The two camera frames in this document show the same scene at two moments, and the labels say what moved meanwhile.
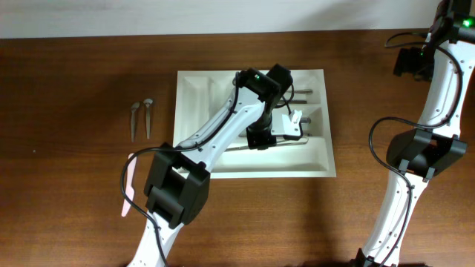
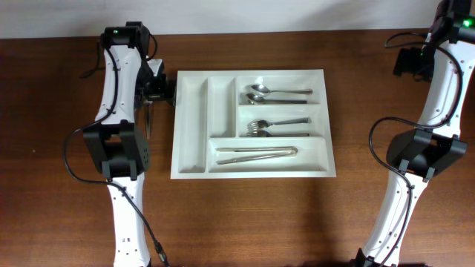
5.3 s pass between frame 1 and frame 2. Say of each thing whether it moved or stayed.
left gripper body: moved
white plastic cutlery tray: stayed
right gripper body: stayed
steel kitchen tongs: moved
